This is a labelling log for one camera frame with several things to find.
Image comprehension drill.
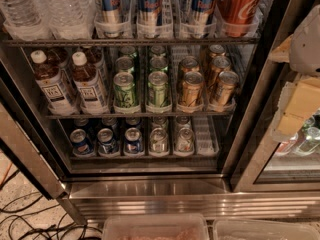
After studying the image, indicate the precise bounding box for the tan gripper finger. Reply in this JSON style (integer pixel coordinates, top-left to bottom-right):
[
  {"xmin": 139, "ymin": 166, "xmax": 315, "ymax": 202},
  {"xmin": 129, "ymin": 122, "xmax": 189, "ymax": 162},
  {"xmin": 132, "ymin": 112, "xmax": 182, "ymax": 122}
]
[
  {"xmin": 268, "ymin": 35, "xmax": 292, "ymax": 63},
  {"xmin": 271, "ymin": 77, "xmax": 320, "ymax": 142}
]

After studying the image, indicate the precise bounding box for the green can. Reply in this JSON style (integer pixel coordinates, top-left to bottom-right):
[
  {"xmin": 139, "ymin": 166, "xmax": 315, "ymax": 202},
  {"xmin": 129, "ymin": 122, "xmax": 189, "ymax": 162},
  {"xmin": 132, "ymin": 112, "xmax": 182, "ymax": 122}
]
[
  {"xmin": 148, "ymin": 71, "xmax": 168, "ymax": 108},
  {"xmin": 115, "ymin": 56, "xmax": 135, "ymax": 74},
  {"xmin": 149, "ymin": 57, "xmax": 168, "ymax": 73},
  {"xmin": 113, "ymin": 72, "xmax": 137, "ymax": 108},
  {"xmin": 149, "ymin": 45, "xmax": 167, "ymax": 57},
  {"xmin": 119, "ymin": 46, "xmax": 138, "ymax": 58}
]

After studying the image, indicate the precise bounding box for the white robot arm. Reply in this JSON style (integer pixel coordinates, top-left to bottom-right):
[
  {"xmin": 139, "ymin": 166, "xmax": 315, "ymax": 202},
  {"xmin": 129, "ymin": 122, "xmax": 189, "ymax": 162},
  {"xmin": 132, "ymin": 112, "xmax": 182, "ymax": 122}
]
[{"xmin": 269, "ymin": 5, "xmax": 320, "ymax": 142}]

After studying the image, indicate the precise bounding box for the front right gold can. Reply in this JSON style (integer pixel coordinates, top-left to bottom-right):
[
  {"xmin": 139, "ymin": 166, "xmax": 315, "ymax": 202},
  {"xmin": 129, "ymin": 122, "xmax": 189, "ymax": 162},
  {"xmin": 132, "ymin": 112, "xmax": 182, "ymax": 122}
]
[{"xmin": 210, "ymin": 71, "xmax": 239, "ymax": 105}]

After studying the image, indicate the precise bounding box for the gold can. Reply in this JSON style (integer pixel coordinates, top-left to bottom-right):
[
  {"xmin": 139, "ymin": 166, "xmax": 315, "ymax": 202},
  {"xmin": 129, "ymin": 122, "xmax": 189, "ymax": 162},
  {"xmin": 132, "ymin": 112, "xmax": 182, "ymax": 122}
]
[
  {"xmin": 210, "ymin": 71, "xmax": 239, "ymax": 105},
  {"xmin": 178, "ymin": 56, "xmax": 200, "ymax": 80},
  {"xmin": 179, "ymin": 71, "xmax": 203, "ymax": 107},
  {"xmin": 207, "ymin": 44, "xmax": 226, "ymax": 58},
  {"xmin": 206, "ymin": 56, "xmax": 231, "ymax": 89}
]

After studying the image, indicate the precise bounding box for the rear right gold can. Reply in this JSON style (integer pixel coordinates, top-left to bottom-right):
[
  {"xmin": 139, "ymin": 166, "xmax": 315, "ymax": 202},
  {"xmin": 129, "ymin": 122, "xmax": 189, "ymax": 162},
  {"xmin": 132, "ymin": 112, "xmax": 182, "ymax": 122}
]
[{"xmin": 207, "ymin": 44, "xmax": 226, "ymax": 58}]

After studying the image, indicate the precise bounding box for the red Coca-Cola can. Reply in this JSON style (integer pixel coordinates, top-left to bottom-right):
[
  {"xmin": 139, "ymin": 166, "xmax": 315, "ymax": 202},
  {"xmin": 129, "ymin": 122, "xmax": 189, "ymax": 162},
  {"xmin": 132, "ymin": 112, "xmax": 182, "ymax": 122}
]
[{"xmin": 217, "ymin": 0, "xmax": 260, "ymax": 37}]

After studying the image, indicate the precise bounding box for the open fridge door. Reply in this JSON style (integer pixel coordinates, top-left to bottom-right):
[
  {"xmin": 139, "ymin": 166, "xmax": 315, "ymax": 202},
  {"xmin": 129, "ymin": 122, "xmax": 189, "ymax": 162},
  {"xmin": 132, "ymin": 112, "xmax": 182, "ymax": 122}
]
[{"xmin": 231, "ymin": 62, "xmax": 320, "ymax": 191}]

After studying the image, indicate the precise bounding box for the front left gold can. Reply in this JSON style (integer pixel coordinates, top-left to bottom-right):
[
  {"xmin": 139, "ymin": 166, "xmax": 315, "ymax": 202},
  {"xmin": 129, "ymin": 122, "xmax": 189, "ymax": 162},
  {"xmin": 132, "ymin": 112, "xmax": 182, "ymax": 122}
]
[{"xmin": 179, "ymin": 71, "xmax": 203, "ymax": 107}]

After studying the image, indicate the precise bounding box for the right Red Bull can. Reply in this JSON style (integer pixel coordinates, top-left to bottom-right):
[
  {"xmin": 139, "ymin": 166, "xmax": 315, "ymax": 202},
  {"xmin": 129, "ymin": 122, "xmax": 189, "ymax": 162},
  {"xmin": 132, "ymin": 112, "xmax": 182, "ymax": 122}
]
[{"xmin": 189, "ymin": 0, "xmax": 216, "ymax": 39}]

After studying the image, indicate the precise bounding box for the red bull can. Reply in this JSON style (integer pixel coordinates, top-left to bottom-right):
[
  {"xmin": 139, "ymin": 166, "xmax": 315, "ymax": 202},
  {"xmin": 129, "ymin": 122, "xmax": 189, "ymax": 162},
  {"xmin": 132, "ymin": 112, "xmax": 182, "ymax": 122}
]
[
  {"xmin": 102, "ymin": 0, "xmax": 122, "ymax": 38},
  {"xmin": 138, "ymin": 0, "xmax": 162, "ymax": 38},
  {"xmin": 189, "ymin": 0, "xmax": 216, "ymax": 39}
]

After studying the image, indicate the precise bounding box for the front right silver can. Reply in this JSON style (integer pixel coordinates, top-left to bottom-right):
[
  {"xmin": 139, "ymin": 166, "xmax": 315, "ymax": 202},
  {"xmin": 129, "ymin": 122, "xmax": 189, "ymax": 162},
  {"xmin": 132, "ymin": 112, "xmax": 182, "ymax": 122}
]
[{"xmin": 175, "ymin": 128, "xmax": 194, "ymax": 152}]

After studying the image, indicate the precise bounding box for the silver can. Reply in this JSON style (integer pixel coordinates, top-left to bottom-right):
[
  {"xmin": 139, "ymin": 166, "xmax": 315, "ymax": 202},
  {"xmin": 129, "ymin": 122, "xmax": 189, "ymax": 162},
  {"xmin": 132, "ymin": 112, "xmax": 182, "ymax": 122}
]
[
  {"xmin": 149, "ymin": 128, "xmax": 168, "ymax": 153},
  {"xmin": 175, "ymin": 128, "xmax": 194, "ymax": 152}
]

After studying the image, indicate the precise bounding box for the middle Red Bull can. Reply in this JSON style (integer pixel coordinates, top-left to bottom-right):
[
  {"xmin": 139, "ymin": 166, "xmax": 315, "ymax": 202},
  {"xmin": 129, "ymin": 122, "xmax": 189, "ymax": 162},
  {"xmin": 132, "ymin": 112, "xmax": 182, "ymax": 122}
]
[{"xmin": 138, "ymin": 0, "xmax": 162, "ymax": 38}]

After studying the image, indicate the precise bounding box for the front left silver can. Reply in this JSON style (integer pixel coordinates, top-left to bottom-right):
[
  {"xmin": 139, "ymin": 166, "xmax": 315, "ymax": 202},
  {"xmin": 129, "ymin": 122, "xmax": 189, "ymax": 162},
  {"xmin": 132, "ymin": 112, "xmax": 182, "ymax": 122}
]
[{"xmin": 149, "ymin": 128, "xmax": 168, "ymax": 153}]

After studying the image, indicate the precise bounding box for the stainless steel fridge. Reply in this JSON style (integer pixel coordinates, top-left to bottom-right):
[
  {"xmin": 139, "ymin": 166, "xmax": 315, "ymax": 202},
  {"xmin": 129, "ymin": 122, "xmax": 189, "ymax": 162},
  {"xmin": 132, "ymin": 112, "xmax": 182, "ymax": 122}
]
[{"xmin": 1, "ymin": 0, "xmax": 320, "ymax": 222}]

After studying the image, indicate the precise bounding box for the front right Pepsi can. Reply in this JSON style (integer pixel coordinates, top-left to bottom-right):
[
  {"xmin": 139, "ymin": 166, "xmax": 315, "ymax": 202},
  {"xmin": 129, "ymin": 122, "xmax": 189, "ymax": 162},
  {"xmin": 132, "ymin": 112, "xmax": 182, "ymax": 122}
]
[{"xmin": 125, "ymin": 127, "xmax": 143, "ymax": 154}]

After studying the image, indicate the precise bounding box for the pepsi can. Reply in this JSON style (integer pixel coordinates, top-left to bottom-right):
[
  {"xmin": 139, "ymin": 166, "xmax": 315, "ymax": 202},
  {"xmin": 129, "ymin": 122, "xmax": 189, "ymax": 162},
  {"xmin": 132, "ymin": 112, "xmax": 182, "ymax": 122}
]
[
  {"xmin": 70, "ymin": 129, "xmax": 94, "ymax": 157},
  {"xmin": 125, "ymin": 127, "xmax": 143, "ymax": 154},
  {"xmin": 97, "ymin": 128, "xmax": 119, "ymax": 156}
]

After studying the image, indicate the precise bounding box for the left Red Bull can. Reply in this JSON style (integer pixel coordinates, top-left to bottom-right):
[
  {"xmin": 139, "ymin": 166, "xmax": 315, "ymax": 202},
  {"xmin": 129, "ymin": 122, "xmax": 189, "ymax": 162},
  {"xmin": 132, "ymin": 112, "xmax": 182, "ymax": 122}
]
[{"xmin": 102, "ymin": 0, "xmax": 122, "ymax": 38}]

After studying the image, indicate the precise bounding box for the front middle Pepsi can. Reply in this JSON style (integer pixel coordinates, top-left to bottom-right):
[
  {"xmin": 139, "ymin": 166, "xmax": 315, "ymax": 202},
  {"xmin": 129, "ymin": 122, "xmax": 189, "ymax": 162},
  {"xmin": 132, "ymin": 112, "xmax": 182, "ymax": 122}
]
[{"xmin": 97, "ymin": 128, "xmax": 119, "ymax": 156}]

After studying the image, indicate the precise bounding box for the front left Pepsi can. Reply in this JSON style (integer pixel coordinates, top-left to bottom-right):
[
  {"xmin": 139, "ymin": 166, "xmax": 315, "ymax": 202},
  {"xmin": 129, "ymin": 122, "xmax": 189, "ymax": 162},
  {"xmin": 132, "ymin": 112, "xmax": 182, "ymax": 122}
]
[{"xmin": 70, "ymin": 129, "xmax": 94, "ymax": 157}]

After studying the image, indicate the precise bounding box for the right clear plastic bin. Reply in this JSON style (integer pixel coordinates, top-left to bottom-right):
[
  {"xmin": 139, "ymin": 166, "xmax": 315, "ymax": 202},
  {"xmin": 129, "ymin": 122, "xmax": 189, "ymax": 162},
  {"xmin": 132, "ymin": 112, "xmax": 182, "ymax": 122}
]
[{"xmin": 213, "ymin": 219, "xmax": 320, "ymax": 240}]

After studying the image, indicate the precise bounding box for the clear plastic bin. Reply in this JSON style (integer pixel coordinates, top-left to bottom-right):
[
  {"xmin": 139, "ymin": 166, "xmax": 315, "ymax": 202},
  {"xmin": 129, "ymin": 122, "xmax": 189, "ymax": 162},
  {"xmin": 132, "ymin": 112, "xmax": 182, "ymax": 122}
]
[
  {"xmin": 213, "ymin": 219, "xmax": 320, "ymax": 240},
  {"xmin": 102, "ymin": 213, "xmax": 210, "ymax": 240}
]

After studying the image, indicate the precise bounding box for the rear right tea bottle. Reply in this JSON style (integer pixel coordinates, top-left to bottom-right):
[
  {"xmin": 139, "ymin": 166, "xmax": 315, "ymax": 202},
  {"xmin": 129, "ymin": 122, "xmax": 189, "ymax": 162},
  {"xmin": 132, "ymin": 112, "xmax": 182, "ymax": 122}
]
[{"xmin": 82, "ymin": 46, "xmax": 107, "ymax": 84}]

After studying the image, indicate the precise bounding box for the tea bottle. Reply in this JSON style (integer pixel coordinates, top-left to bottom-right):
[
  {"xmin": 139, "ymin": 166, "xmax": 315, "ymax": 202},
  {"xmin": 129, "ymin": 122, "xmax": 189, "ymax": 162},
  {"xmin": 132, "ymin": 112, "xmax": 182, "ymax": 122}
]
[
  {"xmin": 82, "ymin": 46, "xmax": 107, "ymax": 84},
  {"xmin": 31, "ymin": 50, "xmax": 76, "ymax": 115},
  {"xmin": 72, "ymin": 52, "xmax": 107, "ymax": 115},
  {"xmin": 47, "ymin": 47, "xmax": 72, "ymax": 77}
]

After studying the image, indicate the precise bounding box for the left clear plastic bin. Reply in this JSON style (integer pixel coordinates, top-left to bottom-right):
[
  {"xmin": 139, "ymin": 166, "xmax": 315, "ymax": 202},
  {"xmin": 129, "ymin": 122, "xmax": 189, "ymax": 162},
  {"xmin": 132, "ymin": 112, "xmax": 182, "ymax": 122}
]
[{"xmin": 102, "ymin": 213, "xmax": 210, "ymax": 240}]

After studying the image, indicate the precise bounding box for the front right tea bottle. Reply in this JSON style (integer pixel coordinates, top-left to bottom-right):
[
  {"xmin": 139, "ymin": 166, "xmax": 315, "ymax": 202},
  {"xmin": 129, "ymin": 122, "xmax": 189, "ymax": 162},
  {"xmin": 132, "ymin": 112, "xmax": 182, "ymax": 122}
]
[{"xmin": 72, "ymin": 52, "xmax": 107, "ymax": 115}]

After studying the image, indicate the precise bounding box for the right water bottle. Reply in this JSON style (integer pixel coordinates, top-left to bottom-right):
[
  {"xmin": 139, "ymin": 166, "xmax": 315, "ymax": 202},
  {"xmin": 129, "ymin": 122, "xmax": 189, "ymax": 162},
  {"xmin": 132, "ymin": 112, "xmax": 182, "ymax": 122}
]
[{"xmin": 44, "ymin": 0, "xmax": 90, "ymax": 40}]

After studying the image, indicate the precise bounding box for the water bottle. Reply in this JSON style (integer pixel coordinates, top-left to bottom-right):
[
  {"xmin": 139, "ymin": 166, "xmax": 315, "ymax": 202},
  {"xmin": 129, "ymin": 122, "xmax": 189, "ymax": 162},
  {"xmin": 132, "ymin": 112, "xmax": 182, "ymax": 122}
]
[
  {"xmin": 0, "ymin": 0, "xmax": 51, "ymax": 41},
  {"xmin": 44, "ymin": 0, "xmax": 90, "ymax": 40}
]

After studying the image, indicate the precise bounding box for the rear left tea bottle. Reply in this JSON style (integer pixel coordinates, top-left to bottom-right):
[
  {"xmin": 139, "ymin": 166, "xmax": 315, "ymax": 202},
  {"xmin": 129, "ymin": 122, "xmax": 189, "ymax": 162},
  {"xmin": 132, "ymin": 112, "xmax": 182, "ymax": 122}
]
[{"xmin": 47, "ymin": 47, "xmax": 72, "ymax": 77}]

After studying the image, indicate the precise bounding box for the front left tea bottle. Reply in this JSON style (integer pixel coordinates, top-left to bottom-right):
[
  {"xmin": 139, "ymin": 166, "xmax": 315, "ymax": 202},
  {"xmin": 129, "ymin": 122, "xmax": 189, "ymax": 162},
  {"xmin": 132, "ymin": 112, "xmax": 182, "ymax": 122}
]
[{"xmin": 31, "ymin": 50, "xmax": 76, "ymax": 115}]

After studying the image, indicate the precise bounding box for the left water bottle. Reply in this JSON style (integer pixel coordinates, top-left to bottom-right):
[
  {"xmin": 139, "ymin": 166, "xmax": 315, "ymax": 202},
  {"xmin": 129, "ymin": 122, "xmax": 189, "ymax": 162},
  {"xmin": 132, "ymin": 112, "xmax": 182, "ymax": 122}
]
[{"xmin": 0, "ymin": 0, "xmax": 51, "ymax": 41}]

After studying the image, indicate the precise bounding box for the orange floor cable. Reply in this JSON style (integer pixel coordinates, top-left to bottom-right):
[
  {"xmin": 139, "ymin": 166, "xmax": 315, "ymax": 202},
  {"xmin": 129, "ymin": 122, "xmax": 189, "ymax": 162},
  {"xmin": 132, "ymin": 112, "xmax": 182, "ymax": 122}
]
[{"xmin": 0, "ymin": 161, "xmax": 14, "ymax": 187}]

